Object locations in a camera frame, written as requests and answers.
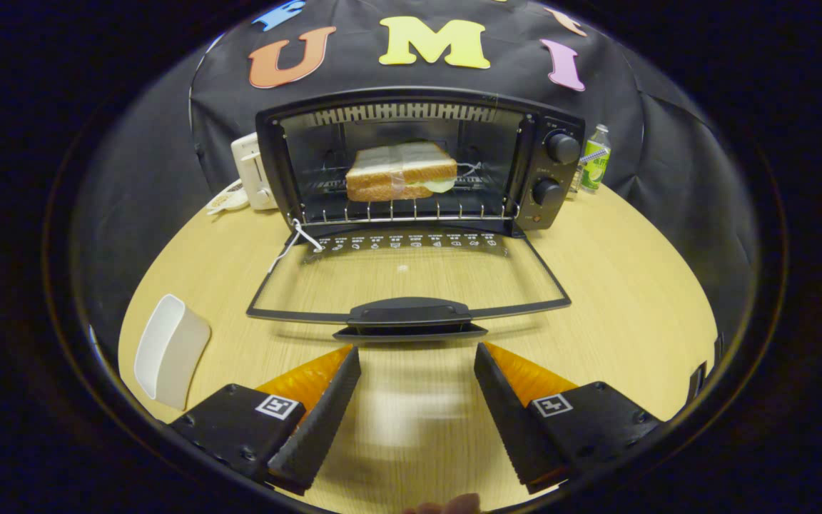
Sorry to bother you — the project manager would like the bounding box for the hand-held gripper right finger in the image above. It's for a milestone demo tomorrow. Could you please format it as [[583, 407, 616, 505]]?
[[474, 341, 663, 495]]

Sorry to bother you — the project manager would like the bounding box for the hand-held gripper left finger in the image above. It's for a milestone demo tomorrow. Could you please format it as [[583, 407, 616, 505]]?
[[168, 345, 362, 496]]

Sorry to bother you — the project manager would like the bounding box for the black toaster oven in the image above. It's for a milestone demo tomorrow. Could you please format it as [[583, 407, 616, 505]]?
[[245, 86, 587, 342]]

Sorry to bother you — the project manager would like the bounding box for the toast sandwich with lettuce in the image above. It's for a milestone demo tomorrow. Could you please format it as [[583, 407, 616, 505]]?
[[345, 141, 460, 203]]

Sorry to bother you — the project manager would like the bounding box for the white bread toaster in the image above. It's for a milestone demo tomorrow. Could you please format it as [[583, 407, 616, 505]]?
[[230, 132, 280, 211]]

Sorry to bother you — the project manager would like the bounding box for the white rectangular plate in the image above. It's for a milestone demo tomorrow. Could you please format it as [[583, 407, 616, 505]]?
[[133, 293, 212, 411]]

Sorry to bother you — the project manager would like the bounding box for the green label drink bottle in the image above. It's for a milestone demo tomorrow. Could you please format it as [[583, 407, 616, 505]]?
[[577, 124, 612, 193]]

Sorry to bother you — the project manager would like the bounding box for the black backdrop cloth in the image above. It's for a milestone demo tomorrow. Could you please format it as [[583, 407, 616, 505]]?
[[72, 0, 761, 358]]

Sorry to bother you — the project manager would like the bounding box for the white string tie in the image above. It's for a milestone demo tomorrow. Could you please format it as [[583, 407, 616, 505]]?
[[268, 218, 325, 276]]

